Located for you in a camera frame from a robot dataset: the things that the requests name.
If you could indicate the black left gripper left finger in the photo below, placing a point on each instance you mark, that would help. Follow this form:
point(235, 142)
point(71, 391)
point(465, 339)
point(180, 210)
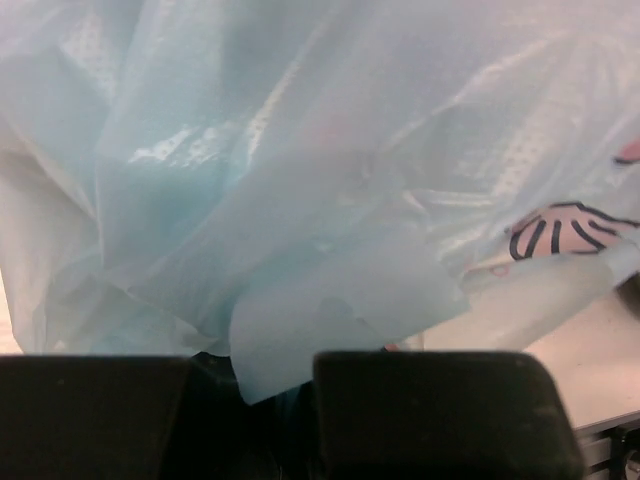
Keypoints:
point(88, 417)

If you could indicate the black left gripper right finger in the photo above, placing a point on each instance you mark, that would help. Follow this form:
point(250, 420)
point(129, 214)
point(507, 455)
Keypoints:
point(442, 415)

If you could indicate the light blue plastic bag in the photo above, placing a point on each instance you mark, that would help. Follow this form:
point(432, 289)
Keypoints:
point(265, 180)

